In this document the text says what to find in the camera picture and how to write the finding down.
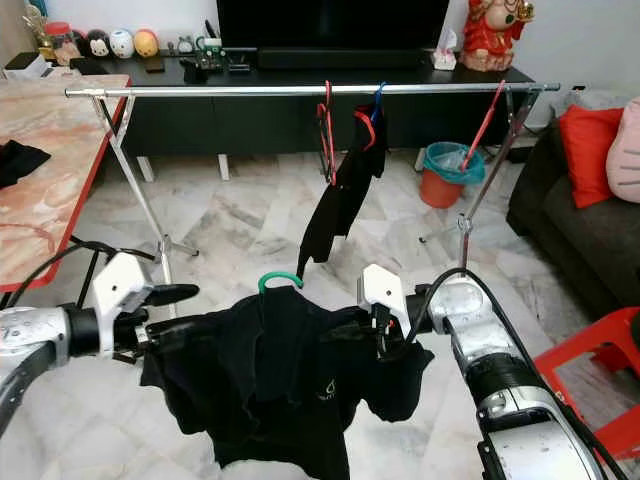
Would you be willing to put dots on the green plastic hanger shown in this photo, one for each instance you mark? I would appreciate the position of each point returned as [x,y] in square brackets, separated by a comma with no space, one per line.
[278,274]

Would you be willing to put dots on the black t-shirt small logo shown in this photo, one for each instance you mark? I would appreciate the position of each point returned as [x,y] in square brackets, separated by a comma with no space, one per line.
[260,400]

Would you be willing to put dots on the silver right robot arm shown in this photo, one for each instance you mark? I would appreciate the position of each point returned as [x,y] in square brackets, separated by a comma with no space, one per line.
[510,390]

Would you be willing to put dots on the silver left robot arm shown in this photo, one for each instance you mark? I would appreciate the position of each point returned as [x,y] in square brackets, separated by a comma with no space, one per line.
[40,345]

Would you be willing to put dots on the blue hanger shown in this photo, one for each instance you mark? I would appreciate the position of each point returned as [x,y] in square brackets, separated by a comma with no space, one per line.
[380,90]

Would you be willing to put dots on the black garment red collar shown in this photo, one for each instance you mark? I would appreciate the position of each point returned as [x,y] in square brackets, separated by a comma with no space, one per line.
[340,205]

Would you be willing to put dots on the marble pattern folding table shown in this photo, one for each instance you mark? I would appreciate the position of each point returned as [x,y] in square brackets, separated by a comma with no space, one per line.
[50,220]

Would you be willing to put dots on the black television console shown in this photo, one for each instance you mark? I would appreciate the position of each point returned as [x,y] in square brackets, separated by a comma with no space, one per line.
[230,120]

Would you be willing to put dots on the red plastic stool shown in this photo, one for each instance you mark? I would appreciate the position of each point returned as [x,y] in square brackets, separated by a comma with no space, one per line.
[595,345]

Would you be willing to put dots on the dark grey fabric sofa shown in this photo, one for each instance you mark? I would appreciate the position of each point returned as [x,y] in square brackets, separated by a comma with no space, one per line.
[580,250]

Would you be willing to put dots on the silver metal clothes rack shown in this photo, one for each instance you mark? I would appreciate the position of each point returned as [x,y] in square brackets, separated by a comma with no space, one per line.
[230,91]

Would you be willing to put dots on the small green toy gadget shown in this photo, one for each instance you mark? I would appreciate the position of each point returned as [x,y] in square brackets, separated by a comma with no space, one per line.
[210,55]

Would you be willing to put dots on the yellow round doll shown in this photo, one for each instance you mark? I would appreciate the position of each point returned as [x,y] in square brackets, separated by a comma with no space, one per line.
[146,43]

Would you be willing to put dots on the white round doll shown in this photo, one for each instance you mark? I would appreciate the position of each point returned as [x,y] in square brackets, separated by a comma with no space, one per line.
[121,43]

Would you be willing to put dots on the black round doll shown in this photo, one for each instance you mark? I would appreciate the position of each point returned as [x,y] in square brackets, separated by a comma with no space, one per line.
[98,44]

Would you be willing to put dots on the red cushion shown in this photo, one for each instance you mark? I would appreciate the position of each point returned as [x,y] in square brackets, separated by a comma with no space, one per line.
[588,155]

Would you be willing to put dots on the small white box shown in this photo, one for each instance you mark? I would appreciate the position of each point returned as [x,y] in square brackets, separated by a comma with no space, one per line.
[28,63]

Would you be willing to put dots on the red lid jar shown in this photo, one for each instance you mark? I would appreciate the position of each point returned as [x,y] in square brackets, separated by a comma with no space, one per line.
[60,40]

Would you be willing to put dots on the black soundbar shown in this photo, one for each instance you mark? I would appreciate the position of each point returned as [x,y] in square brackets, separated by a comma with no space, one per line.
[340,58]

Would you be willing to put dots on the white tissue box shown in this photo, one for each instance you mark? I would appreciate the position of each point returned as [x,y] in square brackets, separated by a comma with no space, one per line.
[443,55]

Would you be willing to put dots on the gold trophy figure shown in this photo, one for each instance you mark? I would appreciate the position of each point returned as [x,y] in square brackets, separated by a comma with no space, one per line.
[38,22]

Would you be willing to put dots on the black flat television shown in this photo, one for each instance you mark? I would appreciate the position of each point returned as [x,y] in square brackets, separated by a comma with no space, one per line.
[330,20]

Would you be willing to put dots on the red seated statue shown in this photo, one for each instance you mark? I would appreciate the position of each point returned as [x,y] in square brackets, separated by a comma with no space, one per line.
[495,35]

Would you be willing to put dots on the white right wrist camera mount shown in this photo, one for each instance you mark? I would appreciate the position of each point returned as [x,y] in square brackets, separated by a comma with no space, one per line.
[382,290]

